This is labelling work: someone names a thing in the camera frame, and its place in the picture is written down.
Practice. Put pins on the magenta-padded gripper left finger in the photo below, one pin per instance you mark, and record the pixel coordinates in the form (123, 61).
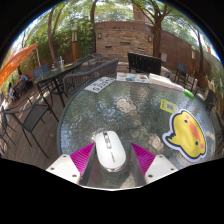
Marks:
(63, 166)

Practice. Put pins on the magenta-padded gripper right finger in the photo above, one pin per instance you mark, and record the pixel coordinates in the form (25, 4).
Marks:
(160, 167)

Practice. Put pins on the white computer mouse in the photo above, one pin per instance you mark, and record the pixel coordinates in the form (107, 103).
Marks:
(110, 151)

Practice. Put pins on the yellow duck-shaped mouse pad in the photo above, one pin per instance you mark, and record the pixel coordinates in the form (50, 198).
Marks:
(186, 135)

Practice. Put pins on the black metal mesh chair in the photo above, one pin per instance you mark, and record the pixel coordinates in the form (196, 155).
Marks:
(33, 116)

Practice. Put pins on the yellow code card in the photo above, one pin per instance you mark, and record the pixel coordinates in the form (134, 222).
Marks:
(167, 106)

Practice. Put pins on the black metal patio chair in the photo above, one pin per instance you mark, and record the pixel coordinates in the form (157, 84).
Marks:
(210, 98)
(220, 130)
(182, 70)

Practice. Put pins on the green marker pen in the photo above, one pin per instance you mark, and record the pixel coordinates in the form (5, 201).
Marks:
(189, 93)

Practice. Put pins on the small white pack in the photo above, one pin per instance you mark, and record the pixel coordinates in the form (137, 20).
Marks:
(178, 87)

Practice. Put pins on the white flat box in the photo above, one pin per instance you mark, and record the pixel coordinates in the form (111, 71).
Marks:
(166, 82)
(155, 78)

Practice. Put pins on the white sign with black letters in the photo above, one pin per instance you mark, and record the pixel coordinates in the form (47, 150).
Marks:
(100, 84)

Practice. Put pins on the dark glass patio table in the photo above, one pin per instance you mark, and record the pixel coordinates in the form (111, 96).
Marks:
(56, 74)

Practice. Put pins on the person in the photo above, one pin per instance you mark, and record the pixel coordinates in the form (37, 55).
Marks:
(23, 77)

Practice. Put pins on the blue metal chair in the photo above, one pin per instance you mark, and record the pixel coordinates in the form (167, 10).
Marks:
(39, 71)

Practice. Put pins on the grey wicker chair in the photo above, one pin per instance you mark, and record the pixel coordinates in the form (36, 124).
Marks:
(90, 60)
(100, 73)

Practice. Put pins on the clear cup with straw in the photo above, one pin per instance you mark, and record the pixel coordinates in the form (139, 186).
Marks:
(61, 64)

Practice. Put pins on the black slatted bench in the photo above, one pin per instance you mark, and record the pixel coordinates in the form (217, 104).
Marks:
(143, 63)

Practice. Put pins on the orange patio umbrella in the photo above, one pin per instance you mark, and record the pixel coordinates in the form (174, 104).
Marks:
(15, 61)

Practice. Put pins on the forked-trunk tree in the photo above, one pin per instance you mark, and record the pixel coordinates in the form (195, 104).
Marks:
(51, 36)

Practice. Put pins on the large branching tree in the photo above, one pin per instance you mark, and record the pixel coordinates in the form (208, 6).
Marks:
(156, 36)

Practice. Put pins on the slim-trunk tree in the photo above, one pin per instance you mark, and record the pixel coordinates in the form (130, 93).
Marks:
(93, 20)

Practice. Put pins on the white wall box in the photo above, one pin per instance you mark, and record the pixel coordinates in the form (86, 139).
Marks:
(164, 57)

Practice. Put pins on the brick lamp post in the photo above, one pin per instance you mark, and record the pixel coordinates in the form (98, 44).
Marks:
(193, 60)
(74, 43)

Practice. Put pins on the black wall lantern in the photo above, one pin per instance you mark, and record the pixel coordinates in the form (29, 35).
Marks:
(99, 35)
(150, 38)

